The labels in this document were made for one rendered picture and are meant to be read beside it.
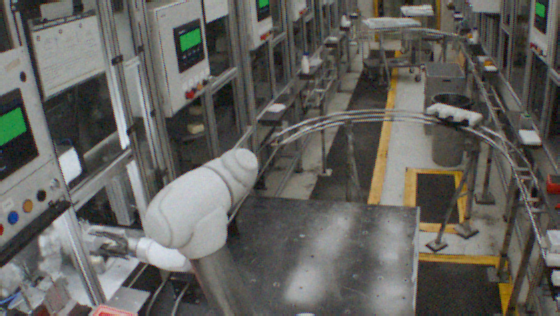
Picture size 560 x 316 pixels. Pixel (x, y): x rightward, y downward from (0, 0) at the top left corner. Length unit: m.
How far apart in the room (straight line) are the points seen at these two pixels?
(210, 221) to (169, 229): 0.10
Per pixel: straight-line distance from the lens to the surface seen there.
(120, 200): 1.98
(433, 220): 3.52
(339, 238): 2.17
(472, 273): 3.07
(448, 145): 4.21
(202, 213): 1.01
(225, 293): 1.12
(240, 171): 1.08
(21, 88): 1.29
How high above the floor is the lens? 1.97
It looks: 26 degrees down
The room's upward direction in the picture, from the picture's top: 5 degrees counter-clockwise
